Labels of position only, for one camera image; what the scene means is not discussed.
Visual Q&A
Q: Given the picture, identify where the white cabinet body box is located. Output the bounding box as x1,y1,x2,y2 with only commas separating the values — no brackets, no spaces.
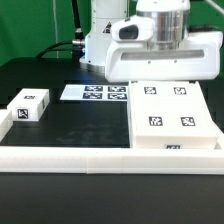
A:
129,81,221,149

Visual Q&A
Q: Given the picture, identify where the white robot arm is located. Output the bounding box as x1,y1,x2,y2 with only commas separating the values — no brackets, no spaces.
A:
80,0,223,82

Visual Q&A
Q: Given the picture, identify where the white marker sheet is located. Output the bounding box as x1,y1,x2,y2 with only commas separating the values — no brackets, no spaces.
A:
60,84,128,101

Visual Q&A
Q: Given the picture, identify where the small white cabinet top block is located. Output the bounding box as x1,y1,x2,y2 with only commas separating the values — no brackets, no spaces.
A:
7,88,50,122

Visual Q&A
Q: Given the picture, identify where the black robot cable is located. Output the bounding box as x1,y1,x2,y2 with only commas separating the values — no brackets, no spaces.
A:
35,0,86,60

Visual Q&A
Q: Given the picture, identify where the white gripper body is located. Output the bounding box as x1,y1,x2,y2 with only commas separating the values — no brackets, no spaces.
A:
105,14,223,82

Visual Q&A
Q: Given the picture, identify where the white U-shaped fence frame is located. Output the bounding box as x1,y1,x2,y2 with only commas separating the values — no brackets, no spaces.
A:
0,106,224,175

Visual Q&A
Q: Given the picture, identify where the thin grey background cable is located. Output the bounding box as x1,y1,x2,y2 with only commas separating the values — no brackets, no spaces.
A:
52,0,60,50

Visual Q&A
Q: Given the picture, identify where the white cabinet door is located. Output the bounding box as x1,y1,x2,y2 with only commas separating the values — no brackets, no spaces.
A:
127,81,169,138
164,82,222,138

